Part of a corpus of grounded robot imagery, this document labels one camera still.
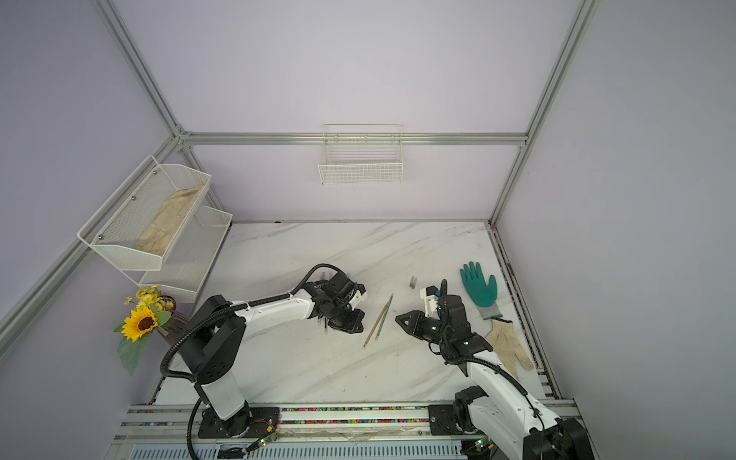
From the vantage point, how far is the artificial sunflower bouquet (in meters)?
0.66

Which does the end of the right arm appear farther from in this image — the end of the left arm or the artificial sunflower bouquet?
the artificial sunflower bouquet

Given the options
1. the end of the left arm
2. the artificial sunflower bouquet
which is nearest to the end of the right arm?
the end of the left arm
